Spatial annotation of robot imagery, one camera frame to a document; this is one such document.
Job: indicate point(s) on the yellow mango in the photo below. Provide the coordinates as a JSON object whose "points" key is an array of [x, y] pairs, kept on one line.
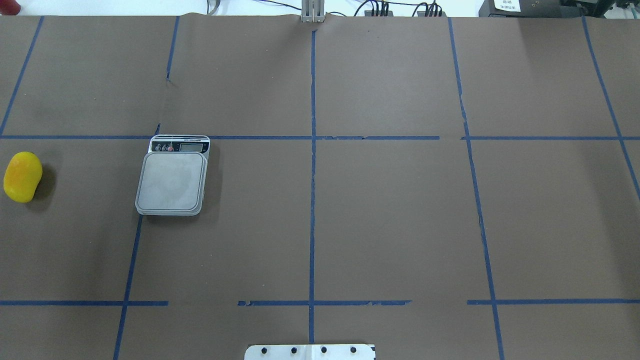
{"points": [[22, 177]]}

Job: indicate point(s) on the brown paper table mat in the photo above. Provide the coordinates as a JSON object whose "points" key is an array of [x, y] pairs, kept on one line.
{"points": [[441, 188]]}

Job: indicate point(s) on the grey electronic kitchen scale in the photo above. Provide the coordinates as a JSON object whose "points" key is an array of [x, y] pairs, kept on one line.
{"points": [[173, 175]]}

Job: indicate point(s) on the black power box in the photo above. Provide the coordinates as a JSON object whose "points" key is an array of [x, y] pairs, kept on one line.
{"points": [[527, 9]]}

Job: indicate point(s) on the red cylinder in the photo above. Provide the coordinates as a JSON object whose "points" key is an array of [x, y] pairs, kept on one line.
{"points": [[9, 7]]}

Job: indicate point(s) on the aluminium frame post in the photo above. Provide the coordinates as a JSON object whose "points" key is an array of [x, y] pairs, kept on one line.
{"points": [[313, 11]]}

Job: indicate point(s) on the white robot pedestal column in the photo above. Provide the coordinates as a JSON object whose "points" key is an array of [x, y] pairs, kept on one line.
{"points": [[347, 351]]}

